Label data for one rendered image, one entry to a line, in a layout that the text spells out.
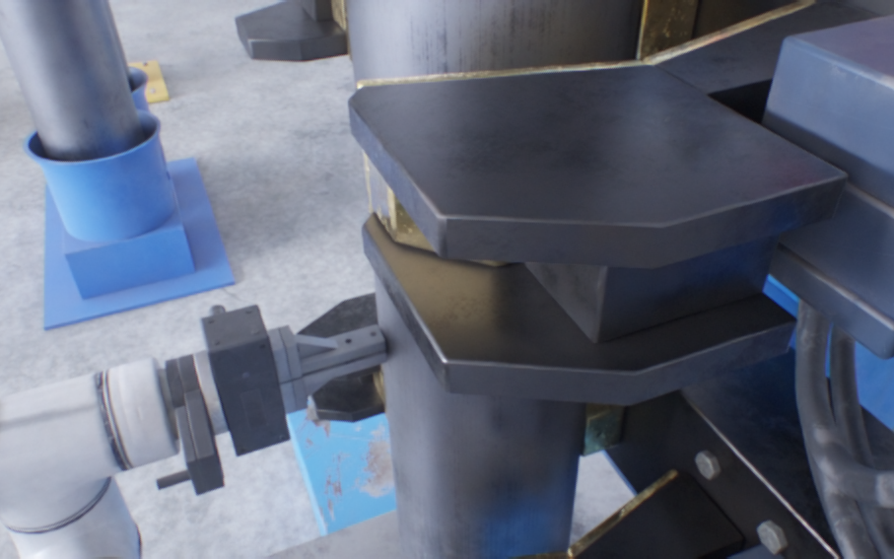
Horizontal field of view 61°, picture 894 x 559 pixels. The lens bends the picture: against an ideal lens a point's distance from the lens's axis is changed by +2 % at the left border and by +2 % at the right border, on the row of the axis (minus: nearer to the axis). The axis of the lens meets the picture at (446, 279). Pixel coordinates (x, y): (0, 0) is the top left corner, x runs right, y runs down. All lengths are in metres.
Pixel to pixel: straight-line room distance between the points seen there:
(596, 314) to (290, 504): 1.18
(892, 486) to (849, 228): 0.18
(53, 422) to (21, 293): 1.53
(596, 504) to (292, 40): 0.86
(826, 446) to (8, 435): 0.60
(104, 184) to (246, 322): 1.28
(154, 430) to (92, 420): 0.05
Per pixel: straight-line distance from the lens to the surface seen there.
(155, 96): 3.12
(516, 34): 0.49
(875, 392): 1.06
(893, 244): 0.38
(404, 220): 0.39
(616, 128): 0.35
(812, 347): 0.68
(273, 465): 1.53
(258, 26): 0.75
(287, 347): 0.66
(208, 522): 1.48
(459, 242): 0.29
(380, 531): 1.22
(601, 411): 0.88
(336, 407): 0.97
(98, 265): 2.01
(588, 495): 1.27
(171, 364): 0.68
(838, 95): 0.38
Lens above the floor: 1.15
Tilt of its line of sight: 37 degrees down
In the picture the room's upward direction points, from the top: 2 degrees counter-clockwise
